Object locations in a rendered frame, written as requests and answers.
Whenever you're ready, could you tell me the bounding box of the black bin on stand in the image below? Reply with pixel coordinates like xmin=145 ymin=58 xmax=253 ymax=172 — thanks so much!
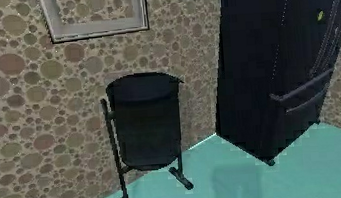
xmin=98 ymin=69 xmax=195 ymax=198

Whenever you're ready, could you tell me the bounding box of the black fridge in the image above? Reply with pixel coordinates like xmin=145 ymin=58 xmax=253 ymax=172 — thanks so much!
xmin=206 ymin=0 xmax=341 ymax=171

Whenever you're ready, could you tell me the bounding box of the black fridge handle bar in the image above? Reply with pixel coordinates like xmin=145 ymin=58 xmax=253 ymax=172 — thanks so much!
xmin=267 ymin=69 xmax=337 ymax=104
xmin=283 ymin=87 xmax=331 ymax=115

